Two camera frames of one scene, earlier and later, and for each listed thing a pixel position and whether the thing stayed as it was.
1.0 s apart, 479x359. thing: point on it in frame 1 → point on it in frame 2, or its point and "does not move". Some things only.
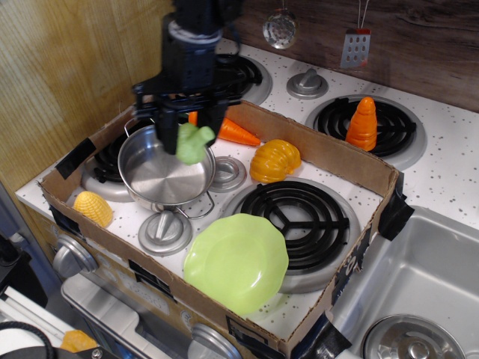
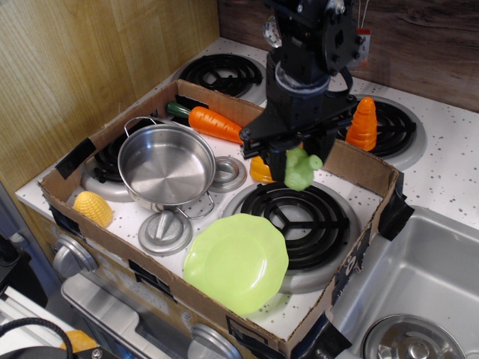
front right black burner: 322,231 does not move
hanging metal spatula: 356,44 does not move
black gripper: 188,84 → 310,116
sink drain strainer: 409,336 does not move
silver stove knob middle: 230,175 does not move
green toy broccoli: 191,140 → 299,168
